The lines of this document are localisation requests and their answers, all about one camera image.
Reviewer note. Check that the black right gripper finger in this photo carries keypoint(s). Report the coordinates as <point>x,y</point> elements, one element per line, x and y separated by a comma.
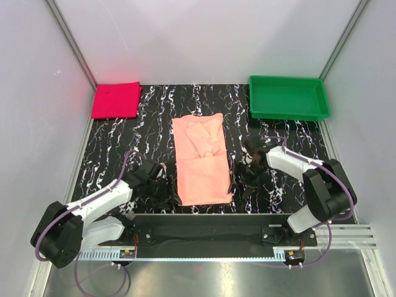
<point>249,191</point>
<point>232,185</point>

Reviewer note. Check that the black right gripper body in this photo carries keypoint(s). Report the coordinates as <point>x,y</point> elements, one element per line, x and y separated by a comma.
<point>250,172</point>

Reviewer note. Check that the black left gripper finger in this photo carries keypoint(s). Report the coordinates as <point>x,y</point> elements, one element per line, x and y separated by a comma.
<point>164,204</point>
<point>173,189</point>

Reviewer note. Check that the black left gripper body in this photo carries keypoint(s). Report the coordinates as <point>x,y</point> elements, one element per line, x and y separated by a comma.
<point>158,190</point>

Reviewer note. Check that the peach t shirt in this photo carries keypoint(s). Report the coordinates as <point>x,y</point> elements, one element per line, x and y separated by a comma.
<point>203,173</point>

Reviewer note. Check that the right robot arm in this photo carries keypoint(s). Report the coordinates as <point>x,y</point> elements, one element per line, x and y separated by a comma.
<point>327,189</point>

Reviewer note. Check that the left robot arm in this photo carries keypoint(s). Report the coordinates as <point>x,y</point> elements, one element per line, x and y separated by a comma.
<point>65,230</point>

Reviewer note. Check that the left controller board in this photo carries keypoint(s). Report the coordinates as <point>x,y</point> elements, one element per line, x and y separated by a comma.
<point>127,254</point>

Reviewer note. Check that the controller board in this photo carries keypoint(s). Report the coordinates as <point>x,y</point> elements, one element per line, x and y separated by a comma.
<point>127,254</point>
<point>294,258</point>

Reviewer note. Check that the green plastic tray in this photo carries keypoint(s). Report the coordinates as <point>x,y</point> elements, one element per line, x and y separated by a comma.
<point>288,98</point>

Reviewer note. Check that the right controller board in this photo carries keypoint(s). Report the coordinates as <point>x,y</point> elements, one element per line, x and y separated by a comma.
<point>294,258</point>

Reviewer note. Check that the folded magenta t shirt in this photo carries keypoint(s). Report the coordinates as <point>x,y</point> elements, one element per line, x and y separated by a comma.
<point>116,101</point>

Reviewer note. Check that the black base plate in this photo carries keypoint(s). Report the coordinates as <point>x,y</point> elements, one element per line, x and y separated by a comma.
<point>223,234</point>

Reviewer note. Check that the white slotted cable duct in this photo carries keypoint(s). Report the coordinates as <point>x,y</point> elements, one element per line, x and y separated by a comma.
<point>147,255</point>

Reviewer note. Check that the aluminium front rail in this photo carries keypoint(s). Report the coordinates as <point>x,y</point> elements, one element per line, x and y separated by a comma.
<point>348,236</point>

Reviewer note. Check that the right aluminium corner post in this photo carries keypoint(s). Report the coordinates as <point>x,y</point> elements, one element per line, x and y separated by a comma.
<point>357,14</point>

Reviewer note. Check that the aluminium corner post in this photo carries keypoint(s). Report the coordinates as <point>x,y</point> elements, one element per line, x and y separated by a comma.
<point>357,14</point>
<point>70,40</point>

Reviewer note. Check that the left aluminium corner post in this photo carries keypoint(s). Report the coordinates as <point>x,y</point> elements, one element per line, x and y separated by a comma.
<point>70,40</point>

